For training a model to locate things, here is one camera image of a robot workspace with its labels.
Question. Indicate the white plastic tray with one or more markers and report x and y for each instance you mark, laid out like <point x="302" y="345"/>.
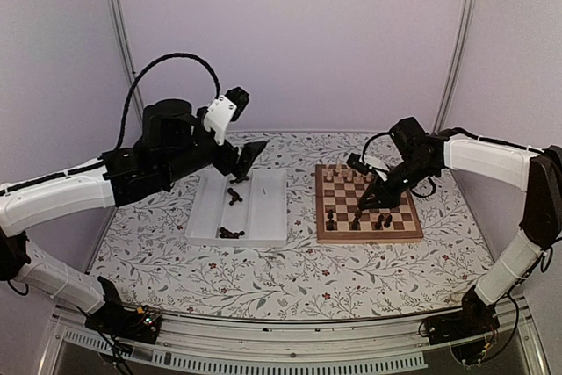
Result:
<point x="252" y="213"/>

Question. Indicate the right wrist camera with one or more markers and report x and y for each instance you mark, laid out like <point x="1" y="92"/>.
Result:
<point x="355" y="162"/>

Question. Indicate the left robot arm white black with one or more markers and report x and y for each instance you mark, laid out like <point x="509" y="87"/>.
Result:
<point x="33" y="202"/>

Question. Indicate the dark chess piece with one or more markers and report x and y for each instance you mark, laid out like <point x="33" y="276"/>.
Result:
<point x="355" y="224"/>
<point x="388" y="220"/>
<point x="330" y="225"/>

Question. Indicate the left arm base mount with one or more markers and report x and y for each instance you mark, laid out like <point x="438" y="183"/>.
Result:
<point x="141" y="324"/>

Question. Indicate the aluminium front rail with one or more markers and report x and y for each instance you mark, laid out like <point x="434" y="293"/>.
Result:
<point x="198" y="344"/>

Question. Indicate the dark chess pieces in tray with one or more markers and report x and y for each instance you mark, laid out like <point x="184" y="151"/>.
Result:
<point x="235" y="213"/>

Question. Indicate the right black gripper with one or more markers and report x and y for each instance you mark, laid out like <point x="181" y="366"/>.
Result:
<point x="387" y="198"/>

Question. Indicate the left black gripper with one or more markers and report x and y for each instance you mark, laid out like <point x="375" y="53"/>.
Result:
<point x="245" y="160"/>

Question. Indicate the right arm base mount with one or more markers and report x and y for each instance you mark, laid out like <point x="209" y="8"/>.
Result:
<point x="461" y="326"/>

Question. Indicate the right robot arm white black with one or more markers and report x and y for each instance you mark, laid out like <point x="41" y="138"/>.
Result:
<point x="512" y="187"/>

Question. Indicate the dark chess rook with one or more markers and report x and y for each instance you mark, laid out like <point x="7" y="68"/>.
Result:
<point x="379" y="223"/>

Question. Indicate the floral table cloth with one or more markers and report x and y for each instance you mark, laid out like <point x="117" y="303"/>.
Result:
<point x="146" y="255"/>

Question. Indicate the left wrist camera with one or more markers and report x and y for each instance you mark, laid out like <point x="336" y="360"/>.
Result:
<point x="222" y="111"/>

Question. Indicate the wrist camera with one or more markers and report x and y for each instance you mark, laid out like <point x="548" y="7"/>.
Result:
<point x="355" y="162"/>
<point x="222" y="111"/>

